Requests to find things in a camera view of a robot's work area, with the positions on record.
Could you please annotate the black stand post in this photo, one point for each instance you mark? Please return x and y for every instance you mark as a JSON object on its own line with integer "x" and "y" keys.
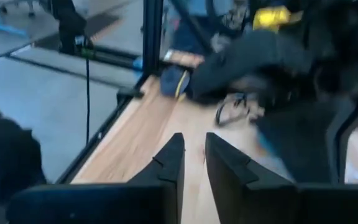
{"x": 70, "y": 28}

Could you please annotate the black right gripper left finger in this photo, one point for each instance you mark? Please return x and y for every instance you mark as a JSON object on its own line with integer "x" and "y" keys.
{"x": 104, "y": 205}

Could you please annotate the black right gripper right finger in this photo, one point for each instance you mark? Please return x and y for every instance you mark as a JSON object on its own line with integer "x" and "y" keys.
{"x": 275, "y": 205}

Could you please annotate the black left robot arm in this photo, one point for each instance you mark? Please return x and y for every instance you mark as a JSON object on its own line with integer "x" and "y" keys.
{"x": 244, "y": 59}

